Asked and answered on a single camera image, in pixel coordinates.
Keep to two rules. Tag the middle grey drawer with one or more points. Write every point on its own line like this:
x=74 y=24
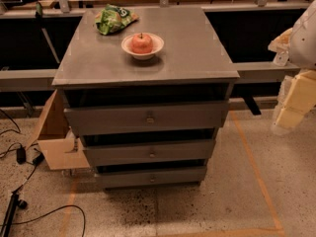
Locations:
x=149 y=152

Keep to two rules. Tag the brown cardboard box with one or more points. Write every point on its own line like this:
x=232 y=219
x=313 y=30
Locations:
x=61 y=149

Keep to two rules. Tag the bottom grey drawer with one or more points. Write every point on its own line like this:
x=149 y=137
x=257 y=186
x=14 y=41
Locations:
x=151 y=177

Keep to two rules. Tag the grey drawer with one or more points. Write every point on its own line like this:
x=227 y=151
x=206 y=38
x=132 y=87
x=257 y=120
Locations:
x=149 y=152
x=151 y=177
x=145 y=118

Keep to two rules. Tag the black stand base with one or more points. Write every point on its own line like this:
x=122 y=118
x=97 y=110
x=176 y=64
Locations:
x=14 y=203

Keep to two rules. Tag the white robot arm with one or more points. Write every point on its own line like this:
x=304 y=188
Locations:
x=302 y=44

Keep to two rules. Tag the red apple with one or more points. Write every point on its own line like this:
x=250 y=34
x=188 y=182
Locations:
x=141 y=43

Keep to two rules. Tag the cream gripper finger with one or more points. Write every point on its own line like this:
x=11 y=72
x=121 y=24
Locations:
x=296 y=97
x=280 y=46

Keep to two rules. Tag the grey drawer cabinet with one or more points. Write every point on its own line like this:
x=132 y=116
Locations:
x=191 y=67

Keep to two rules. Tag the white paper bowl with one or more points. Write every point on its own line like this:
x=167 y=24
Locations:
x=158 y=44

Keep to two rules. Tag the black power adapter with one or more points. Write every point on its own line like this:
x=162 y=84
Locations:
x=21 y=155

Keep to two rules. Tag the top grey drawer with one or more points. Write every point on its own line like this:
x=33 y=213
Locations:
x=145 y=118

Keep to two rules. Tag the green chip bag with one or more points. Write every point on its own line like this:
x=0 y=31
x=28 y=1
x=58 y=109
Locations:
x=113 y=19

